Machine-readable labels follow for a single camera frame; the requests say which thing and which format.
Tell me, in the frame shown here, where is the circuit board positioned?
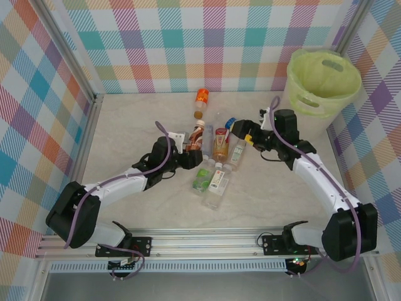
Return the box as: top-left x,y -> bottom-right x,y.
286,256 -> 310,270
108,258 -> 137,271

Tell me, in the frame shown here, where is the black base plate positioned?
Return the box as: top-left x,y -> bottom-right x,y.
261,233 -> 320,256
95,236 -> 153,258

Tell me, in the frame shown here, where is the aluminium corner post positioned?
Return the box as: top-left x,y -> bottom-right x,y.
31,0 -> 96,101
331,0 -> 377,60

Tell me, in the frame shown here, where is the clear bluish plastic bottle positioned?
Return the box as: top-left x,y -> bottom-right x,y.
202,124 -> 216,157

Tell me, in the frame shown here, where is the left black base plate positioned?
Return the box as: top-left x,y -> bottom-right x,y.
95,236 -> 153,258

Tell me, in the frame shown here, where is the green label white cap bottle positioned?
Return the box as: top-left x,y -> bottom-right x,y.
226,139 -> 248,172

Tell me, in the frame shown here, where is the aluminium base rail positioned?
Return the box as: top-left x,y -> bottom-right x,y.
34,226 -> 380,260

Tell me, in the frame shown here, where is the left aluminium corner post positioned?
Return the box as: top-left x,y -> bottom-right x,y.
31,0 -> 96,101

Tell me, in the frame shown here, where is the brown coffee drink bottle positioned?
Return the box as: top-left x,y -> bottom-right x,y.
186,120 -> 207,154

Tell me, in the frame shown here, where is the large white label bottle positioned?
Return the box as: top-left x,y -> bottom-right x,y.
202,162 -> 234,210

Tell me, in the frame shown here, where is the red label tea bottle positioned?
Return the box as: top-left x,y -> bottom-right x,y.
212,127 -> 232,164

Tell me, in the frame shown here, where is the right aluminium corner post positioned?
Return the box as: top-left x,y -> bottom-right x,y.
331,0 -> 377,60

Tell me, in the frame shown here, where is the white slotted cable duct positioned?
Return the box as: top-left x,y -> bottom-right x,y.
49,262 -> 288,273

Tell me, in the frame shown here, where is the orange label brown cap bottle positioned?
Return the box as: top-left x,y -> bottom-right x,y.
193,88 -> 210,119

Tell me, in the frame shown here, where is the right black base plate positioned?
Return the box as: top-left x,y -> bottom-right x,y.
261,233 -> 320,256

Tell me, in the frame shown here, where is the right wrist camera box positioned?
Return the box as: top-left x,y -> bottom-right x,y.
258,107 -> 272,127

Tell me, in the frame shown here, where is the left circuit board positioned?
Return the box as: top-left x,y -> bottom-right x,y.
108,258 -> 137,271

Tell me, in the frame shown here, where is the aluminium side rail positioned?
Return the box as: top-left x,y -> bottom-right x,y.
55,93 -> 106,236

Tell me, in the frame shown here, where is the right circuit board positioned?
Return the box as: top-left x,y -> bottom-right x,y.
286,256 -> 310,270

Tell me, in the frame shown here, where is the grey metal base panel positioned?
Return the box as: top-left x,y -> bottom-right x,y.
40,272 -> 377,301

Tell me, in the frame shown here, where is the blue label clear bottle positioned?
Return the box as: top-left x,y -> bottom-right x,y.
216,111 -> 239,132

